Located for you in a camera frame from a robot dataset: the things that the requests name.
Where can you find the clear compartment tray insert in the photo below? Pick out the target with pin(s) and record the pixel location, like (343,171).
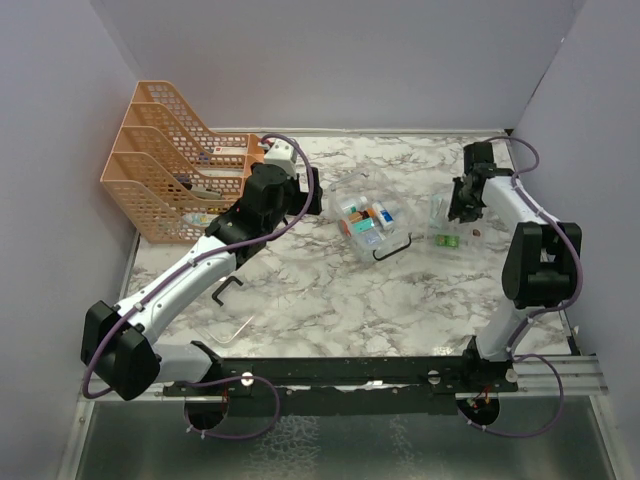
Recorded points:
(471,248)

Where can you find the red white box in organizer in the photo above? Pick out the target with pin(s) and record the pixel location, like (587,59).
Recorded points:
(229,150)

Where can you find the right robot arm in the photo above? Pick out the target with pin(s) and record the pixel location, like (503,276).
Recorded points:
(542,272)

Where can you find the stapler in organizer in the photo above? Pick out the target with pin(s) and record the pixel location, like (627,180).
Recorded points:
(197,191)

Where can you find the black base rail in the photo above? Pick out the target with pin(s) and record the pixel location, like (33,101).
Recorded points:
(346,386)

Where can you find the clear medicine kit box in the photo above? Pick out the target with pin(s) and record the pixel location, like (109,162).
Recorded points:
(372,183)

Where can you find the small green box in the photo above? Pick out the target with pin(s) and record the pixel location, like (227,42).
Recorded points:
(447,241)

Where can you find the blue white gauze packet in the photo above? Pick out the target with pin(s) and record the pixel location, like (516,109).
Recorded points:
(373,242)

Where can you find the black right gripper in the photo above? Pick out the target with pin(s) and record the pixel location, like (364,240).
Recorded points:
(457,211)

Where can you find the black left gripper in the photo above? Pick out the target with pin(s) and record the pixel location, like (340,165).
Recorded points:
(294,185)

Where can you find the teal bandage packet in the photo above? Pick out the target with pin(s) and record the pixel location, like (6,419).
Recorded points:
(363,225)

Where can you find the tube package in organizer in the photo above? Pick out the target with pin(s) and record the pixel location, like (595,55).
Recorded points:
(200,220)

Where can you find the blue white tube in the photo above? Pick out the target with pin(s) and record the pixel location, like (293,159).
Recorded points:
(383,215)

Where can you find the orange plastic file organizer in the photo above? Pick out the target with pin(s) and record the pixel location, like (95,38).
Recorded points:
(162,142)

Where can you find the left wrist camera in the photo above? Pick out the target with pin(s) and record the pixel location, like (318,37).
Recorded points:
(280,153)

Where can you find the clear teal pad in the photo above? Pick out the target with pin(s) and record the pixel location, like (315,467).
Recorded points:
(437,211)

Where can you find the white plastic bottle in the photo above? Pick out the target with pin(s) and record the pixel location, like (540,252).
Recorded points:
(353,205)

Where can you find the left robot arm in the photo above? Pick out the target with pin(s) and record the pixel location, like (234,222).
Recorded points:
(120,342)

